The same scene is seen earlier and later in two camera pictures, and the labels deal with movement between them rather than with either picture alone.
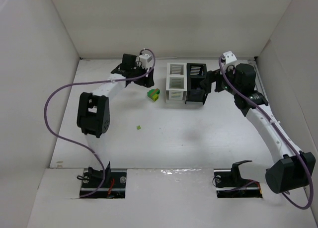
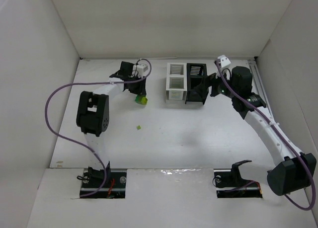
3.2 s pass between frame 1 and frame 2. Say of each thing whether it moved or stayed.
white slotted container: stayed
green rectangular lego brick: moved
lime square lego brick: moved
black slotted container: stayed
